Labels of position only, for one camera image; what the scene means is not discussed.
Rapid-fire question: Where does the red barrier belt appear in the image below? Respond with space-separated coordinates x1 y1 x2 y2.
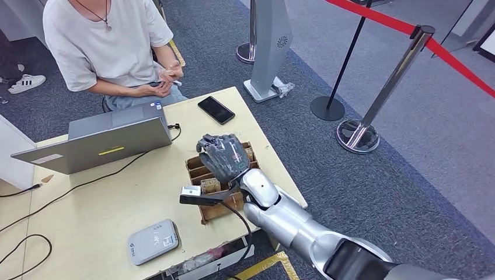
325 0 495 99

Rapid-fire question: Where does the black stanchion post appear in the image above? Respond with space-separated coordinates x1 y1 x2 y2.
310 0 373 122

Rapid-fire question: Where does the black looped cable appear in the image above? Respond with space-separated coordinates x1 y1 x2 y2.
0 233 53 280

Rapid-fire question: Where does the black cable with plug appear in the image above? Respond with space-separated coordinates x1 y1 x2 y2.
0 184 43 198

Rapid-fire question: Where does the black cord pendant necklace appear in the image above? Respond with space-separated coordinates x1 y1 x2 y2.
74 0 113 33

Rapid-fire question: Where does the black laptop power cable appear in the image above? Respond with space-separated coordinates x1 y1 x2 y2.
0 122 183 234

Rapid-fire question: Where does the grey card reader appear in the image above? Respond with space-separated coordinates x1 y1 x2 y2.
127 218 181 266

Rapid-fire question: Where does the grey partition panel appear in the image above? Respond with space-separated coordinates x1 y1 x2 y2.
431 0 495 59

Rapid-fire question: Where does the crumpled clear plastic bag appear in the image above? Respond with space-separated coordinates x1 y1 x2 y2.
272 76 295 99

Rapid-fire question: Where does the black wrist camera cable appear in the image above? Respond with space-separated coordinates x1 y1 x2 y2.
218 201 253 280

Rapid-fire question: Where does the pink plastic wrapped bundle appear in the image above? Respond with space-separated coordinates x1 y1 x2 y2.
182 247 226 274

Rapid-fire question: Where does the person's right hand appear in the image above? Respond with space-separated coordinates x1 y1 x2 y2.
137 81 173 97

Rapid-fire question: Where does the white shelf rail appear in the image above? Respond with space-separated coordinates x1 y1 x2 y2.
177 244 256 280

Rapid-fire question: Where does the standing person in dark trousers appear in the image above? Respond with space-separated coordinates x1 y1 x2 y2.
0 29 47 96

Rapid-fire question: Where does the grey laptop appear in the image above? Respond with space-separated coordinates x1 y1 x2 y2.
11 99 173 176

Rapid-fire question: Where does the chrome stanchion with round base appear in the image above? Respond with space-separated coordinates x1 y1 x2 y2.
236 0 258 65

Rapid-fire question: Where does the chrome stanchion post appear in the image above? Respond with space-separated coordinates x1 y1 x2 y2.
335 25 435 155

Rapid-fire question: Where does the grey kiosk stand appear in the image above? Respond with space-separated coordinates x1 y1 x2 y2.
243 0 294 104

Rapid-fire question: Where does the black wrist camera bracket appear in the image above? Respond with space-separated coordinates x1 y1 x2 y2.
179 191 240 207

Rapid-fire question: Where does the black smartphone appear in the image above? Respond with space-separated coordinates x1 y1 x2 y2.
197 96 236 125

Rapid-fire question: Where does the person's left hand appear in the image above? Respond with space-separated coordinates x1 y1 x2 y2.
158 64 184 84

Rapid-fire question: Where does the white cabinet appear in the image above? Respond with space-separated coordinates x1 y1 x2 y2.
0 114 39 191

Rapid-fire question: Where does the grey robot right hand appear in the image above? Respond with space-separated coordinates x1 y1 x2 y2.
196 134 252 186

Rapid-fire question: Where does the black framed white board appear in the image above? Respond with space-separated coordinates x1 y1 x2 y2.
472 23 495 65

